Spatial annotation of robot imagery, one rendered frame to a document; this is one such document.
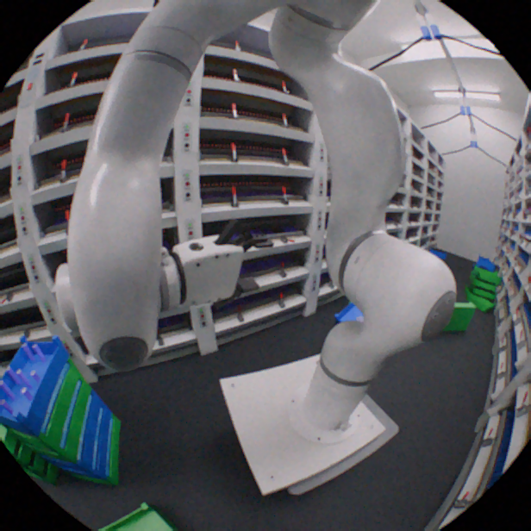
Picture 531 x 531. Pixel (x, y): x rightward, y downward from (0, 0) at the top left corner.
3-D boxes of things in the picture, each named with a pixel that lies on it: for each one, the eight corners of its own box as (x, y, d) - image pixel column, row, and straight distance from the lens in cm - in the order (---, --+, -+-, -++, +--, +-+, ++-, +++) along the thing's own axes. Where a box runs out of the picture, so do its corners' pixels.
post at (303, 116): (315, 312, 145) (321, 51, 153) (305, 316, 139) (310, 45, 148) (296, 300, 157) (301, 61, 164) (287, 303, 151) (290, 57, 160)
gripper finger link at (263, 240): (235, 222, 32) (267, 221, 36) (231, 240, 33) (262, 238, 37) (246, 231, 29) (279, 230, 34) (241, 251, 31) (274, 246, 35)
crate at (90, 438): (92, 473, 81) (77, 465, 75) (49, 462, 94) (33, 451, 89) (102, 401, 91) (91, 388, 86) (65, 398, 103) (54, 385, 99)
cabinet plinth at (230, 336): (365, 284, 198) (366, 279, 196) (84, 378, 131) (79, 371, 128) (352, 278, 205) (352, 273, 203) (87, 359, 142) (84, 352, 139)
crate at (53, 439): (59, 452, 69) (39, 437, 64) (16, 438, 84) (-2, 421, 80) (81, 372, 81) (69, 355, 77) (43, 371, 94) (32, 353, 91)
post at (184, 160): (217, 350, 115) (209, 11, 126) (201, 355, 114) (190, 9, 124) (206, 329, 130) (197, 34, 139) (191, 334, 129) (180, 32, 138)
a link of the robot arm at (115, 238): (245, 42, 19) (171, 372, 24) (177, 92, 32) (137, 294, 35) (135, -2, 18) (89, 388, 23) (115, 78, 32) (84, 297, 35)
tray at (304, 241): (309, 246, 119) (315, 232, 115) (204, 267, 90) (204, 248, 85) (290, 230, 132) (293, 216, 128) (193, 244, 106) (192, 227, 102)
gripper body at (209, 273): (161, 234, 30) (228, 229, 35) (161, 290, 36) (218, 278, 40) (178, 263, 24) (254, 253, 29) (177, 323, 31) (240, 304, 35)
